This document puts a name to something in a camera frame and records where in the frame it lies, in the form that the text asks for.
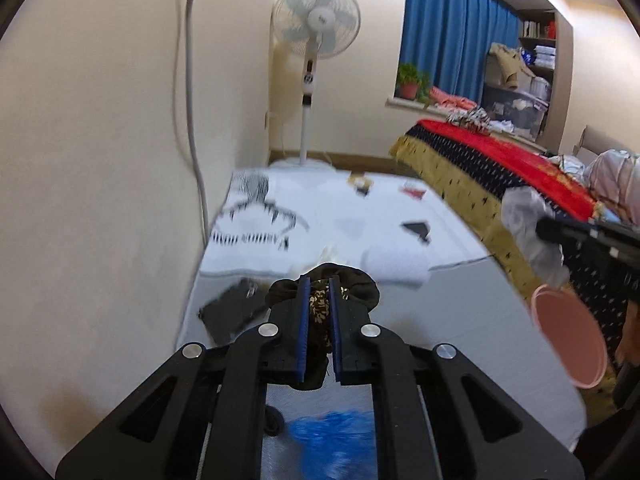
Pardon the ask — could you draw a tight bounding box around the potted green plant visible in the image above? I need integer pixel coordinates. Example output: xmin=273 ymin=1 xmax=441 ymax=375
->
xmin=396 ymin=63 xmax=432 ymax=103

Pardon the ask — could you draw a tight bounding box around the white standing fan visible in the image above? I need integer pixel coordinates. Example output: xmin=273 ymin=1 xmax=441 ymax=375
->
xmin=271 ymin=0 xmax=361 ymax=167

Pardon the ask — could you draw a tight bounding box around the blue curtain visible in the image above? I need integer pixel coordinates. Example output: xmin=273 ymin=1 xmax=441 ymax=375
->
xmin=398 ymin=0 xmax=521 ymax=106

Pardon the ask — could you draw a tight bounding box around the grey and white table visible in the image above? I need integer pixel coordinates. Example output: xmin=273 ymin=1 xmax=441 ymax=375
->
xmin=175 ymin=162 xmax=588 ymax=480

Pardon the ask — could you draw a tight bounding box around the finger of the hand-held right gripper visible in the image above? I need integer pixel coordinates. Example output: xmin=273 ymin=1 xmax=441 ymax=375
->
xmin=535 ymin=216 xmax=601 ymax=247

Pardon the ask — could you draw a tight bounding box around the blue plastic bag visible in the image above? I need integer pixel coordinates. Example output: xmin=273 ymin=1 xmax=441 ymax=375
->
xmin=287 ymin=410 xmax=378 ymax=480

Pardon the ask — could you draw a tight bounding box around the small white garment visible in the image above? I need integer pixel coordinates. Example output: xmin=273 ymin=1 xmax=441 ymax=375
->
xmin=547 ymin=154 xmax=588 ymax=176

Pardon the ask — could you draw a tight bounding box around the bed with starry blanket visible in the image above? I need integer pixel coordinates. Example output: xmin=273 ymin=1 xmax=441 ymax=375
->
xmin=390 ymin=119 xmax=640 ymax=361

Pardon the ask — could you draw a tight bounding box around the pink cloth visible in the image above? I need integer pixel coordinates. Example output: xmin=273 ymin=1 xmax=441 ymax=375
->
xmin=429 ymin=86 xmax=476 ymax=111

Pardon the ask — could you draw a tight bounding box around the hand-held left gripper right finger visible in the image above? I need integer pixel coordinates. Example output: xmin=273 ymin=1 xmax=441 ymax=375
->
xmin=327 ymin=277 xmax=586 ymax=480

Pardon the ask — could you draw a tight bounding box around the plaid pillow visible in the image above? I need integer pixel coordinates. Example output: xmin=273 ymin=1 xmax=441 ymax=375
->
xmin=585 ymin=149 xmax=640 ymax=226

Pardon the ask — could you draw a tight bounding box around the pink plastic bin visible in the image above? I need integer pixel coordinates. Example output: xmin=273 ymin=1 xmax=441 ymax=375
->
xmin=530 ymin=284 xmax=608 ymax=390

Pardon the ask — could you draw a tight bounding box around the black white striped cloth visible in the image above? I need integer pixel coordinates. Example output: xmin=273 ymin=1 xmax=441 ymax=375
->
xmin=446 ymin=107 xmax=493 ymax=136

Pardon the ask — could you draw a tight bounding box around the white plastic bag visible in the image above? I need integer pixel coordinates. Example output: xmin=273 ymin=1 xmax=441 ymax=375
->
xmin=501 ymin=186 xmax=571 ymax=288

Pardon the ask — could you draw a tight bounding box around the wooden shelf unit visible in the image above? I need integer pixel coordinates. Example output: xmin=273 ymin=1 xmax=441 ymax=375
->
xmin=515 ymin=9 xmax=571 ymax=146

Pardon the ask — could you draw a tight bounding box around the tan jacket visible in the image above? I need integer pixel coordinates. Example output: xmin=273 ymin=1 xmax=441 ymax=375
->
xmin=489 ymin=42 xmax=531 ymax=90

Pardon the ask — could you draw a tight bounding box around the black plastic packet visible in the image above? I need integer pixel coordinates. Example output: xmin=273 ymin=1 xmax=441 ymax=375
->
xmin=198 ymin=277 xmax=268 ymax=341

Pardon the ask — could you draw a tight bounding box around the dark brown patterned bag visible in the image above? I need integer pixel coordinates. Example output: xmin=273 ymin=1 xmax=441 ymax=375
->
xmin=265 ymin=262 xmax=381 ymax=391

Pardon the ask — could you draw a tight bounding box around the clear plastic storage box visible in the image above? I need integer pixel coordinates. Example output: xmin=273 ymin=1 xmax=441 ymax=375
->
xmin=482 ymin=82 xmax=548 ymax=136

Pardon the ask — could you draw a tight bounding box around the grey wall cable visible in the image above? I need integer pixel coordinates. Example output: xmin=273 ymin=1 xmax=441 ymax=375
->
xmin=185 ymin=0 xmax=211 ymax=246

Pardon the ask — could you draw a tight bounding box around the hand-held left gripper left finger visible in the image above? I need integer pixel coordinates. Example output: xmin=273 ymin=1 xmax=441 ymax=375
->
xmin=55 ymin=275 xmax=313 ymax=480

